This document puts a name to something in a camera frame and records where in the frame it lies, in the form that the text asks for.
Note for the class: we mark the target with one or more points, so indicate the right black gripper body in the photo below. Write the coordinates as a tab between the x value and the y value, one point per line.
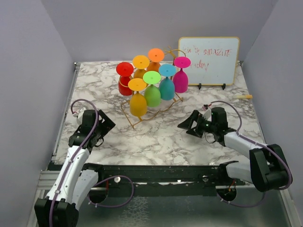
207	126

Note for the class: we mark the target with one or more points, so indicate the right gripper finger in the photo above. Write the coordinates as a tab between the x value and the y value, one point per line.
196	131
187	124

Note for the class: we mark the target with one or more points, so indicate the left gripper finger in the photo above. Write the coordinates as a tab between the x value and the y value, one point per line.
105	124
95	138

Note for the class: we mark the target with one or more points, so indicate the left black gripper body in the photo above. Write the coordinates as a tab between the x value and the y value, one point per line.
97	131

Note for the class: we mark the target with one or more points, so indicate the yellow wine glass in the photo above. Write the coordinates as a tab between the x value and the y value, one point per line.
138	104

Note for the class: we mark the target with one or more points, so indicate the green wine glass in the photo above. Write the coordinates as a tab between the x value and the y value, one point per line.
152	93

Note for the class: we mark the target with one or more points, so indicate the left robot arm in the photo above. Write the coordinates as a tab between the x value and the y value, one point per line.
60	207

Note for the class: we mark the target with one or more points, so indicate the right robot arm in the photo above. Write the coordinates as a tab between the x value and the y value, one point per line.
267	168

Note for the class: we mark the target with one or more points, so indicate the teal wine glass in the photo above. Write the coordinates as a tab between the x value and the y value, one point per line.
167	87

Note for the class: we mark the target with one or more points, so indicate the magenta wine glass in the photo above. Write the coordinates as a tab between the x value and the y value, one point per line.
180	79

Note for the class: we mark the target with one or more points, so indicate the red wine glass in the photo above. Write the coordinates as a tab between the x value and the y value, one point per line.
124	70

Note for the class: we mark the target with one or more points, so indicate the amber wine glass rear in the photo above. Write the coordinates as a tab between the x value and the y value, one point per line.
140	62

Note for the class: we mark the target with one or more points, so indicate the orange wine glass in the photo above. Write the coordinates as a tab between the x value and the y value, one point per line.
155	56

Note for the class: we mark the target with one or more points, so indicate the whiteboard marker pen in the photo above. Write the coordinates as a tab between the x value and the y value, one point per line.
242	97

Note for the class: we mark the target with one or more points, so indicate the small whiteboard with writing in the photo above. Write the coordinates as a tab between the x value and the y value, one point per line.
213	59

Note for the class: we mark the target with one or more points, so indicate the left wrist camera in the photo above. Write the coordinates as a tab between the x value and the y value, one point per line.
79	115

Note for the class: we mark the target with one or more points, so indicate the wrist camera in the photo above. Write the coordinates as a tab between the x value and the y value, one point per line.
207	111
79	115

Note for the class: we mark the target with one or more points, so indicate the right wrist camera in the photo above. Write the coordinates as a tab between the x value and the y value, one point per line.
207	111

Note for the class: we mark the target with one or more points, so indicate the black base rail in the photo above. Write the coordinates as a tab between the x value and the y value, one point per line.
98	181

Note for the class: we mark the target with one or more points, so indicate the gold wire glass rack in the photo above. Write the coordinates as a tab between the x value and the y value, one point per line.
164	106

